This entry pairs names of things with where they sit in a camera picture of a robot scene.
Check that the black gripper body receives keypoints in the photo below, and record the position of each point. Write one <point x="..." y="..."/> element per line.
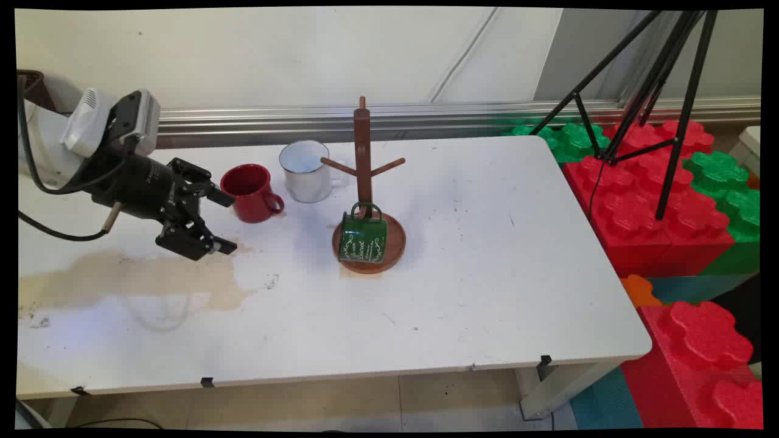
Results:
<point x="137" y="182"/>

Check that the green enamel mug with lettering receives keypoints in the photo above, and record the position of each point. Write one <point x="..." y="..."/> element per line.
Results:
<point x="363" y="238"/>

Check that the brown wooden mug tree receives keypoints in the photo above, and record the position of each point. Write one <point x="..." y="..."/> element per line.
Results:
<point x="363" y="152"/>

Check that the teal foam block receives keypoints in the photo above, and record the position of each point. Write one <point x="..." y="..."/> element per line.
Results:
<point x="694" y="287"/>
<point x="605" y="404"/>

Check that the green foam block with studs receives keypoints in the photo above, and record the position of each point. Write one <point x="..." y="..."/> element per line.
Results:
<point x="572" y="139"/>
<point x="733" y="194"/>

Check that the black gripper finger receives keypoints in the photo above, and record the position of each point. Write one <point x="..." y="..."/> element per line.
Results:
<point x="204" y="185"/>
<point x="192" y="240"/>

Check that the white vented wrist module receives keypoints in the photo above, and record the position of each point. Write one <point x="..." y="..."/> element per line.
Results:
<point x="88" y="121"/>

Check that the dark wicker basket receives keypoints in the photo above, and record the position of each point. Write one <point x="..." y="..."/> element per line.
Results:
<point x="35" y="91"/>

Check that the grey black wrist camera box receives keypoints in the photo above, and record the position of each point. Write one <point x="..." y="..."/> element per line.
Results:
<point x="143" y="118"/>

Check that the black tripod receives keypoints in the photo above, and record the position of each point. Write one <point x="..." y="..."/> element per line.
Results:
<point x="666" y="79"/>

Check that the white table leg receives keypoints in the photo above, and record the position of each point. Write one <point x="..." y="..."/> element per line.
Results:
<point x="560" y="389"/>

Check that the orange foam block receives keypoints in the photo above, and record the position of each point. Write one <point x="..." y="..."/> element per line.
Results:
<point x="639" y="291"/>

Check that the white box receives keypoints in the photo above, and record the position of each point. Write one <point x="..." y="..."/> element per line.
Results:
<point x="750" y="149"/>

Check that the white enamel mug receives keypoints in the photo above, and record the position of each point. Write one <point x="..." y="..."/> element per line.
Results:
<point x="305" y="176"/>

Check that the aluminium wall rail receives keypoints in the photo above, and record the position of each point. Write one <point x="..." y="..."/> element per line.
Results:
<point x="304" y="118"/>

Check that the red enamel mug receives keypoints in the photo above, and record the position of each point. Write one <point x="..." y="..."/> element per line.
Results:
<point x="248" y="196"/>

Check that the large red foam block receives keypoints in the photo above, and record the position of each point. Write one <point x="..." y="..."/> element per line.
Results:
<point x="639" y="207"/>
<point x="700" y="365"/>

